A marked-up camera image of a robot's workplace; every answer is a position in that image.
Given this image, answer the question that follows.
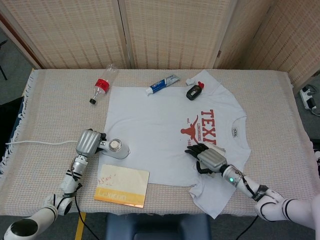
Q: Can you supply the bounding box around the beige woven tablecloth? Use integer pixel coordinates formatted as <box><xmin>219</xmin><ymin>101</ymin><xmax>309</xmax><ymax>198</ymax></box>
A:
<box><xmin>0</xmin><ymin>68</ymin><xmax>318</xmax><ymax>217</ymax></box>

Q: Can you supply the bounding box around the white handheld steam iron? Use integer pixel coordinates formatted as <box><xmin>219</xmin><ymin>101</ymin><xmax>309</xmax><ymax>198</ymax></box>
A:
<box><xmin>98</xmin><ymin>138</ymin><xmax>131</xmax><ymax>161</ymax></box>

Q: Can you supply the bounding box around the clear plastic bottle red label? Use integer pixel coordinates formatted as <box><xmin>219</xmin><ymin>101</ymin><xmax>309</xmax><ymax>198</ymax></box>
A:
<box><xmin>89</xmin><ymin>63</ymin><xmax>120</xmax><ymax>105</ymax></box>

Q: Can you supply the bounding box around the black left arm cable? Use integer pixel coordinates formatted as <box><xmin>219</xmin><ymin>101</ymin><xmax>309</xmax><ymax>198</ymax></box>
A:
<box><xmin>73</xmin><ymin>184</ymin><xmax>101</xmax><ymax>240</ymax></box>

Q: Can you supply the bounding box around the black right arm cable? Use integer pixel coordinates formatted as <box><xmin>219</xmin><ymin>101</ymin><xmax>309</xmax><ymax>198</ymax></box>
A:
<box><xmin>234</xmin><ymin>214</ymin><xmax>260</xmax><ymax>240</ymax></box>

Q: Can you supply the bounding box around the white power strip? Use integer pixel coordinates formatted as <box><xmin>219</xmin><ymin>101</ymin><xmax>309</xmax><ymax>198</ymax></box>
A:
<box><xmin>299</xmin><ymin>86</ymin><xmax>318</xmax><ymax>111</ymax></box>

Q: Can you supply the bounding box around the white T-shirt red Texas print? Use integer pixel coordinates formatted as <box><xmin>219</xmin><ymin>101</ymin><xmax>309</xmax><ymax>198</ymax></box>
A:
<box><xmin>104</xmin><ymin>69</ymin><xmax>252</xmax><ymax>220</ymax></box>

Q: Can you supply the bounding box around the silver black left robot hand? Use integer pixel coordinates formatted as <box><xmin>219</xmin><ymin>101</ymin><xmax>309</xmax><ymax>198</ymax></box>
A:
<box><xmin>75</xmin><ymin>128</ymin><xmax>108</xmax><ymax>156</ymax></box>

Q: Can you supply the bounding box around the yellow cream Lexicon book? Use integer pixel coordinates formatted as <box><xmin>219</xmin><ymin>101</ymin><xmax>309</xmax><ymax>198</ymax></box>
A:
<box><xmin>93</xmin><ymin>163</ymin><xmax>151</xmax><ymax>208</ymax></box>

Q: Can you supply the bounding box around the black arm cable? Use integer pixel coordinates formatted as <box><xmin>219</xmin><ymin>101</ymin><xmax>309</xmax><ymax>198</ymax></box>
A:
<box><xmin>73</xmin><ymin>184</ymin><xmax>101</xmax><ymax>240</ymax></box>
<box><xmin>234</xmin><ymin>214</ymin><xmax>260</xmax><ymax>240</ymax></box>

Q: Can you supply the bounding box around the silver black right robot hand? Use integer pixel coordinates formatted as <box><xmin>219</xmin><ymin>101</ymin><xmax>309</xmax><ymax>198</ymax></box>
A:
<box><xmin>184</xmin><ymin>142</ymin><xmax>229</xmax><ymax>176</ymax></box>

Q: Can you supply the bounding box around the beige woven folding screen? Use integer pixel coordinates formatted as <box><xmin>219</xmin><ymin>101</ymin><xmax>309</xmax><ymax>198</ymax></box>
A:
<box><xmin>0</xmin><ymin>0</ymin><xmax>320</xmax><ymax>88</ymax></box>

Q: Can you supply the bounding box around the black ink bottle red cap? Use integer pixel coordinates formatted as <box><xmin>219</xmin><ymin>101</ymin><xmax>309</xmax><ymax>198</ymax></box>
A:
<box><xmin>185</xmin><ymin>81</ymin><xmax>206</xmax><ymax>102</ymax></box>

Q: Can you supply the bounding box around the dark blue padded seat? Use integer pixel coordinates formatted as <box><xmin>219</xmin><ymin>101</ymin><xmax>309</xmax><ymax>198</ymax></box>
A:
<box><xmin>104</xmin><ymin>213</ymin><xmax>213</xmax><ymax>240</ymax></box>

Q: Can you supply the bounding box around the blue white toothpaste tube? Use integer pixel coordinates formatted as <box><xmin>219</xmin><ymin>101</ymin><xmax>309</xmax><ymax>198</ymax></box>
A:
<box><xmin>145</xmin><ymin>73</ymin><xmax>181</xmax><ymax>96</ymax></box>

